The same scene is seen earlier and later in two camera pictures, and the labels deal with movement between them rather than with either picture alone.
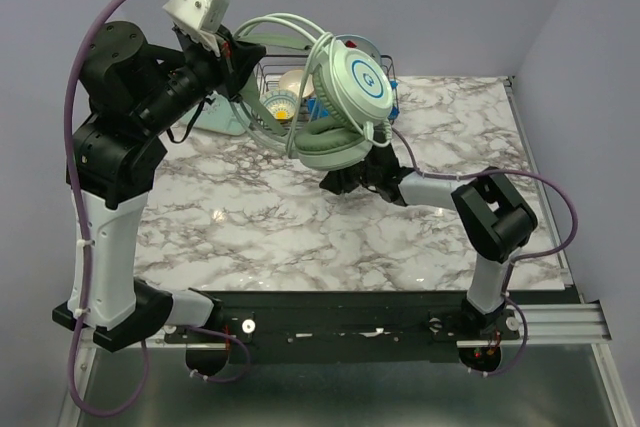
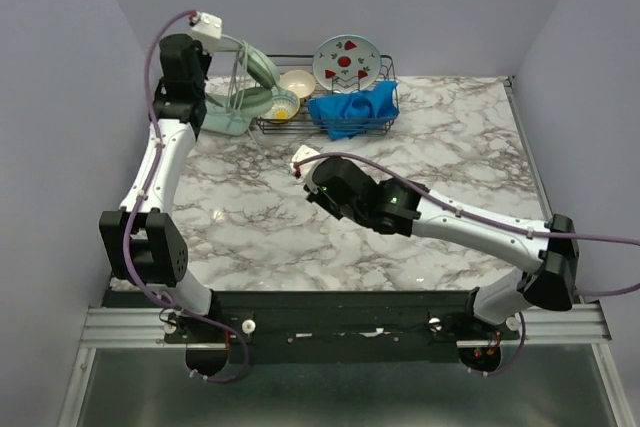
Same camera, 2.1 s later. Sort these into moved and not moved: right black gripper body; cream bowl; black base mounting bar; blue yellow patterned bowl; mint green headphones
Moved: right black gripper body; mint green headphones
Not moved: black base mounting bar; blue yellow patterned bowl; cream bowl
